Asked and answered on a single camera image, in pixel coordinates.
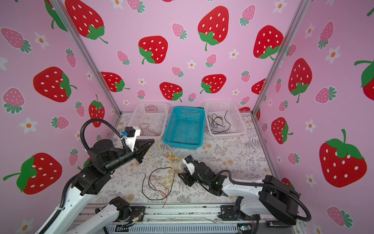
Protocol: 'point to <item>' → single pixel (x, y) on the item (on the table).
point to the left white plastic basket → (151, 117)
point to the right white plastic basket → (234, 116)
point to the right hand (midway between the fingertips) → (179, 173)
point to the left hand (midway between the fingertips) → (152, 140)
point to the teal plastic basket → (185, 128)
